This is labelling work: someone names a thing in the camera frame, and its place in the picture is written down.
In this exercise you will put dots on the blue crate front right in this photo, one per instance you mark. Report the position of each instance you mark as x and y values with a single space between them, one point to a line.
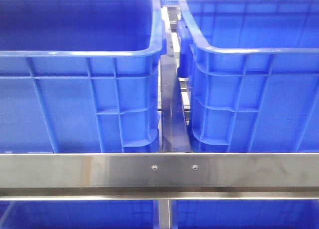
252 70

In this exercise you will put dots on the steel rack front rail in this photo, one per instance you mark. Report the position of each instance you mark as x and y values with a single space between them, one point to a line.
156 176

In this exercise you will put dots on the blue crate lower right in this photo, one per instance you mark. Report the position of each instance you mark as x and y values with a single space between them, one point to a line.
246 214

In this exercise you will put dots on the blue crate lower left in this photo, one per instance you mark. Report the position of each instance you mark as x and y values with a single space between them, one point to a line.
80 215

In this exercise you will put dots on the blue crate front left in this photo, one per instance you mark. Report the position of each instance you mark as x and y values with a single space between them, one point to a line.
80 76

